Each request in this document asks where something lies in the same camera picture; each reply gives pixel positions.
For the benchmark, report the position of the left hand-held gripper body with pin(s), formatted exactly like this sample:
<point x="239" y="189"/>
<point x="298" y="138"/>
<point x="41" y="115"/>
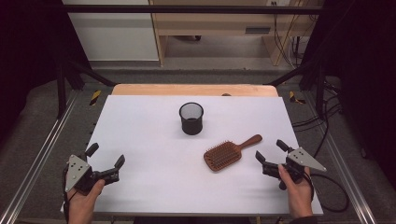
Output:
<point x="76" y="172"/>

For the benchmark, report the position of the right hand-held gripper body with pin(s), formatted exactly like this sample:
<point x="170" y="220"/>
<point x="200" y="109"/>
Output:
<point x="303" y="158"/>

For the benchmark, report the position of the brown wooden hairbrush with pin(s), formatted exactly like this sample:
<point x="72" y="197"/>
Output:
<point x="222" y="155"/>

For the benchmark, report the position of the black mesh cup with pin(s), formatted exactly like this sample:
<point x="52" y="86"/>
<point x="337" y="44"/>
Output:
<point x="191" y="124"/>

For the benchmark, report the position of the person's left hand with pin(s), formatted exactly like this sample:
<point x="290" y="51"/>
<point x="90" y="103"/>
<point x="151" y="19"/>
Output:
<point x="82" y="205"/>

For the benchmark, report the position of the person's right hand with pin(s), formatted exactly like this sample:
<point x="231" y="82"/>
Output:
<point x="299" y="197"/>

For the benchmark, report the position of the yellow black tape marker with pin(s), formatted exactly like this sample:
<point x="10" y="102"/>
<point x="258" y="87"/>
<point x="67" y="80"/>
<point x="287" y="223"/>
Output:
<point x="292" y="97"/>
<point x="95" y="97"/>

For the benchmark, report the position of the white board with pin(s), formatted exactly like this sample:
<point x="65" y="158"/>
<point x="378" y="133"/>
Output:
<point x="174" y="180"/>

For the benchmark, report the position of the black curtain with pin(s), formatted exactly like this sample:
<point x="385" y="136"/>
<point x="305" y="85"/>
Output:
<point x="28" y="62"/>
<point x="367" y="77"/>

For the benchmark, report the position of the white cabinet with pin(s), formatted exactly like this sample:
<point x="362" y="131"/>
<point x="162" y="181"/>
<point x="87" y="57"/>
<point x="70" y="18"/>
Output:
<point x="115" y="40"/>

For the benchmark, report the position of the light wooden desk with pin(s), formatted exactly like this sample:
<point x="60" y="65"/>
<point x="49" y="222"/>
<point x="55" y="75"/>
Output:
<point x="211" y="25"/>

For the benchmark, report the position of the white power strip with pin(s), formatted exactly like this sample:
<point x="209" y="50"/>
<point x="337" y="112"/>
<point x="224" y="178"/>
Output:
<point x="278" y="2"/>

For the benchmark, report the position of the aluminium rail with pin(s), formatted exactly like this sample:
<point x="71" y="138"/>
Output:
<point x="34" y="165"/>
<point x="351" y="186"/>

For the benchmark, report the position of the black frame stand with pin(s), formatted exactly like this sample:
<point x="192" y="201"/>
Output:
<point x="61" y="93"/>
<point x="320" y="90"/>

